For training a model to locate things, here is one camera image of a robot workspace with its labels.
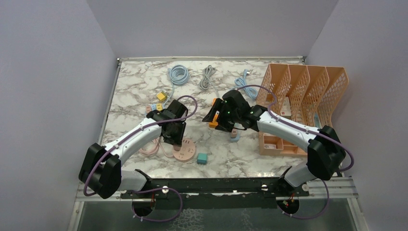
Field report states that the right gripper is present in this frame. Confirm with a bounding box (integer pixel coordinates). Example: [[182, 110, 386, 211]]
[[203, 98, 240, 132]]

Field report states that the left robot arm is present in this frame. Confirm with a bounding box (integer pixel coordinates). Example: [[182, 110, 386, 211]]
[[78, 100, 188, 199]]

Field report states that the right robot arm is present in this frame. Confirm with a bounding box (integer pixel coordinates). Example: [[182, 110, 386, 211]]
[[202, 90, 346, 196]]

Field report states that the teal plug adapter front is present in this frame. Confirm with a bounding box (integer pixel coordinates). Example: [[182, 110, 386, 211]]
[[197, 153, 208, 165]]

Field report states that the orange power strip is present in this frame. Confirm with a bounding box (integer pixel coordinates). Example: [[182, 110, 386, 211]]
[[208, 98, 219, 129]]

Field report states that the pink round power strip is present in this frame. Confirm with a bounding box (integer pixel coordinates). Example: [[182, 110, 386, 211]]
[[172, 138, 196, 162]]

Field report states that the blue round power strip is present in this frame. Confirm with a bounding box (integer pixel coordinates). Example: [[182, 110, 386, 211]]
[[149, 104, 157, 111]]

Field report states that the blue long power strip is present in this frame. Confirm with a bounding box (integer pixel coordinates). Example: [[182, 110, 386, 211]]
[[230, 128, 240, 142]]

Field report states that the orange plastic file rack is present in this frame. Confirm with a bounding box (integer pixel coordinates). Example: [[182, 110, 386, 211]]
[[256, 63, 350, 157]]

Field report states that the pink coiled cable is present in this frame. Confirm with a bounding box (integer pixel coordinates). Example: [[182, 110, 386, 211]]
[[139, 138, 175, 158]]

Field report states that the grey coiled cable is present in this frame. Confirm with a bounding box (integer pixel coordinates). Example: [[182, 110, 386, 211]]
[[199, 65, 221, 99]]

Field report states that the blue cable bundle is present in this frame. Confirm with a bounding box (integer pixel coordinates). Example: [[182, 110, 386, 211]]
[[234, 69, 258, 100]]

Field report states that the blue coiled cable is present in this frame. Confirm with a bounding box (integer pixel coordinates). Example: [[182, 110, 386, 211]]
[[168, 64, 190, 100]]

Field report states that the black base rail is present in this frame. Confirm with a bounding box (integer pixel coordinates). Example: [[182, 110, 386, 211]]
[[76, 177, 355, 211]]

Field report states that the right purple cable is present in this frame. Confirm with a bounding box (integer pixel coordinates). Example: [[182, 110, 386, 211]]
[[236, 85, 355, 220]]

